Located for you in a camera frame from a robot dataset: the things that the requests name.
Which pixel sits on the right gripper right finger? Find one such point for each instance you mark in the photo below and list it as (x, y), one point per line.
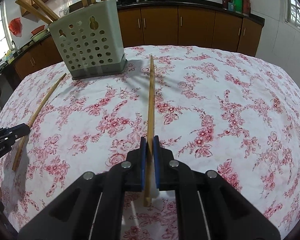
(208, 207)

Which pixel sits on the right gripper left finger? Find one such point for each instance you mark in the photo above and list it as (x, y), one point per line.
(91, 205)

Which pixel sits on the green perforated utensil holder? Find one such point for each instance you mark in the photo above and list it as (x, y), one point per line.
(89, 41)

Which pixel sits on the brown lower kitchen cabinets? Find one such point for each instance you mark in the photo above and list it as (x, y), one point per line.
(190, 27)

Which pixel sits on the floral red white tablecloth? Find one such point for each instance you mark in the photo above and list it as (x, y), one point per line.
(215, 110)

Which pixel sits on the stacked bowls on counter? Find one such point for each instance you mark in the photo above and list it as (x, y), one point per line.
(39, 33)

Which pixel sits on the right window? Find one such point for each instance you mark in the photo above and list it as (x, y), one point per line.
(294, 13)

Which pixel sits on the black countertop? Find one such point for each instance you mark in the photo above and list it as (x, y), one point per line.
(165, 3)

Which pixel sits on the red plastic bag on wall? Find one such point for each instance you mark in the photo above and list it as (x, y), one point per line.
(15, 26)

